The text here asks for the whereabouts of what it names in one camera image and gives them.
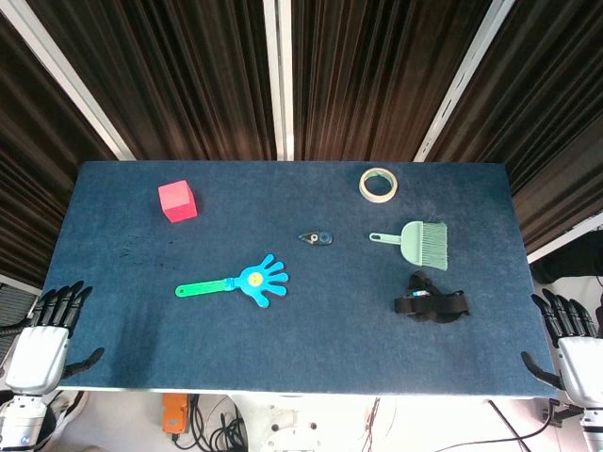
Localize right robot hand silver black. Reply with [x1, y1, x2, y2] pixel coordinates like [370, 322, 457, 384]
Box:
[520, 289, 603, 406]

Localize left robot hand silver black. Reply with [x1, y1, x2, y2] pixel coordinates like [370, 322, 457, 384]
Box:
[4, 281, 106, 395]

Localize blue hand clapper green handle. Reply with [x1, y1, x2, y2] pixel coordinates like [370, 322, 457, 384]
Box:
[174, 253, 289, 310]

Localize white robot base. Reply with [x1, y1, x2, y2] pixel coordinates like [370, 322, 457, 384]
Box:
[256, 397, 327, 452]

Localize orange device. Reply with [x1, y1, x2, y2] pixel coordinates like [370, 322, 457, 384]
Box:
[161, 394, 190, 435]

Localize mint green hand brush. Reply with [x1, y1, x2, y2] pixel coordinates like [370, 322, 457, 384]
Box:
[368, 221, 449, 273]

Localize red foam cube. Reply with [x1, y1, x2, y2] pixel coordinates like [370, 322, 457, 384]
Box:
[157, 179, 199, 224]

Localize blue table cloth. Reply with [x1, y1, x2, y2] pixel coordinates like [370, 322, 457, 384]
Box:
[16, 160, 560, 399]

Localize beige masking tape roll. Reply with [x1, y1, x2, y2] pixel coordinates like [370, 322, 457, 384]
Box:
[359, 167, 399, 204]

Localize blue correction tape dispenser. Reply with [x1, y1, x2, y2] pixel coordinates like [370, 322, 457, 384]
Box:
[296, 229, 334, 248]

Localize dark brown curtain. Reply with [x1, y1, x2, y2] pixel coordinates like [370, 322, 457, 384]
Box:
[0, 0, 603, 289]

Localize long black cable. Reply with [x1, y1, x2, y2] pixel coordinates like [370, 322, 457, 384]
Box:
[416, 399, 566, 452]

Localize white frame rail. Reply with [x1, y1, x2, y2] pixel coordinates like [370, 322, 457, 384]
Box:
[527, 224, 603, 265]

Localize black strap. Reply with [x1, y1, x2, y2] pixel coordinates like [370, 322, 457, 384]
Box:
[394, 270, 471, 326]

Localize black cable bundle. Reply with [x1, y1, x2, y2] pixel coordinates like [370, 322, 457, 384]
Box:
[171, 395, 249, 452]

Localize thin red wires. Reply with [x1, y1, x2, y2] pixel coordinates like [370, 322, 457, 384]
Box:
[360, 397, 383, 446]

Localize white frame post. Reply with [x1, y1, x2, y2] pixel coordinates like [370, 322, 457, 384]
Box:
[413, 0, 517, 163]
[0, 0, 138, 162]
[262, 0, 296, 162]

